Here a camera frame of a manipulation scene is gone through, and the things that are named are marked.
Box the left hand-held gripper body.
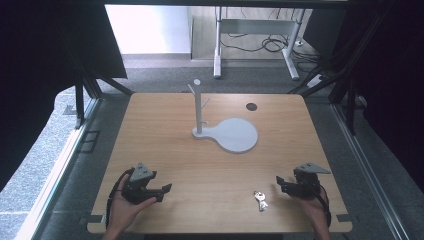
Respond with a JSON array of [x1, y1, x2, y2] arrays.
[[121, 162, 158, 205]]

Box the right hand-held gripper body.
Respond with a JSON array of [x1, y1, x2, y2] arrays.
[[290, 162, 332, 201]]

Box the silver keys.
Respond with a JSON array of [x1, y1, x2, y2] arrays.
[[253, 190, 269, 213]]

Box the white key stand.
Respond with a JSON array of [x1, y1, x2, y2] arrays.
[[187, 78, 259, 155]]

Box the person's right hand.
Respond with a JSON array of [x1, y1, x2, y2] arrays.
[[289, 186, 331, 231]]

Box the person's left hand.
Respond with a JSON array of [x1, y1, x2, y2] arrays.
[[107, 174, 158, 233]]

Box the white power strip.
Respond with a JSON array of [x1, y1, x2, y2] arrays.
[[306, 73, 326, 89]]

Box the black curtain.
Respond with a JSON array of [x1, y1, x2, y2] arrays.
[[0, 0, 128, 193], [301, 0, 424, 194]]

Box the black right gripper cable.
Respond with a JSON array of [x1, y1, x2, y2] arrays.
[[314, 185, 333, 228]]

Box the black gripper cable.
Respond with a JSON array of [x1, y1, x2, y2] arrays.
[[105, 167, 136, 230], [314, 185, 333, 228]]

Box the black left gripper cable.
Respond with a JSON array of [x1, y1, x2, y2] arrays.
[[105, 167, 136, 230]]

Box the black metal frame stand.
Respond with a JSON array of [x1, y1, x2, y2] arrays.
[[288, 0, 398, 136], [61, 31, 134, 130]]

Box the black floor cables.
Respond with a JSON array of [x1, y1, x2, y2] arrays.
[[219, 7, 326, 73]]

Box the white metal desk frame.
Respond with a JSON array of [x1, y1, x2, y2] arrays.
[[213, 6, 306, 81]]

